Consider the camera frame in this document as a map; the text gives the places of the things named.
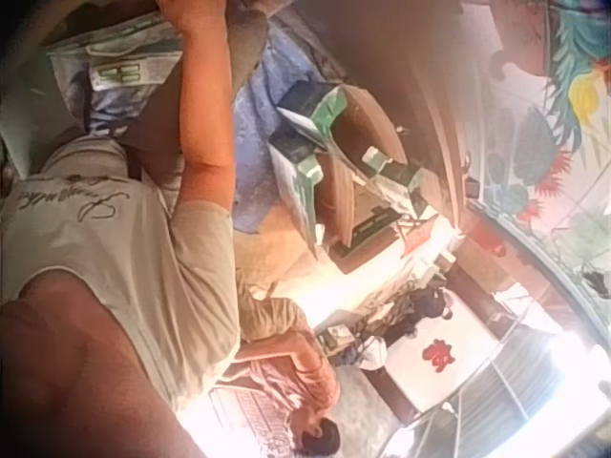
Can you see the open green white cardboard carton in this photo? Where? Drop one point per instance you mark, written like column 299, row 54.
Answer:
column 343, row 157

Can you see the blue bed sheet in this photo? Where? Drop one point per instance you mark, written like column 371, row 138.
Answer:
column 260, row 152

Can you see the heap of dark clothes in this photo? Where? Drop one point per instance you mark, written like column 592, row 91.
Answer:
column 420, row 310

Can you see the red soft toy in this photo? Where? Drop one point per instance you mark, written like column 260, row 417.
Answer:
column 436, row 355

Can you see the white table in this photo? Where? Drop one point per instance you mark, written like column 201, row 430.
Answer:
column 444, row 381

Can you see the white green printed carton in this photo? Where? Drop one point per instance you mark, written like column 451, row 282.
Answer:
column 129, row 57

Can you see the floral painted wall hanging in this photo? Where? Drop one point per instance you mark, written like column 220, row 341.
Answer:
column 539, row 157

